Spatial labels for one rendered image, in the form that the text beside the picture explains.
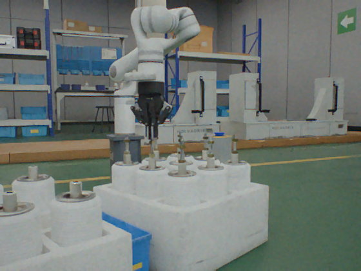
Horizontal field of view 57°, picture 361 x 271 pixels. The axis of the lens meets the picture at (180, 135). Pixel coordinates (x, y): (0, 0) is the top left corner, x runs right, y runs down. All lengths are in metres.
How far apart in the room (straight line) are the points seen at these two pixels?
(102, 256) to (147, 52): 0.53
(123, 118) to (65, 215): 0.90
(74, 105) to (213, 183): 8.53
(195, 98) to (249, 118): 0.65
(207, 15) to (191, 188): 10.20
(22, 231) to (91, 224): 0.12
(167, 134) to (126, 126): 1.70
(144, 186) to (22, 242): 0.41
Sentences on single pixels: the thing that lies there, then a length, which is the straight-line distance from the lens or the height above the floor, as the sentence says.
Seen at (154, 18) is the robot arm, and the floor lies 0.66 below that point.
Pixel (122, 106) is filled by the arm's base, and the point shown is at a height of 0.43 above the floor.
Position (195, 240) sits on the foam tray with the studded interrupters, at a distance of 0.84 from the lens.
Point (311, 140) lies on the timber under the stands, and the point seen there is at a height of 0.04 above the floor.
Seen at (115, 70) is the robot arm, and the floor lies 0.59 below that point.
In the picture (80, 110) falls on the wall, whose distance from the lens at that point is 9.36.
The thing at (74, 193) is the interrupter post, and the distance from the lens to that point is 0.67.
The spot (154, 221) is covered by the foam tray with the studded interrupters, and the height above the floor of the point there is 0.14.
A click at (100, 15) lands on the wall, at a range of 9.77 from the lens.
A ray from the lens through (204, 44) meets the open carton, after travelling 6.47.
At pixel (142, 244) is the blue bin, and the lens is 0.83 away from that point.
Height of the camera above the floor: 0.42
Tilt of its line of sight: 5 degrees down
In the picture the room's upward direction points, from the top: straight up
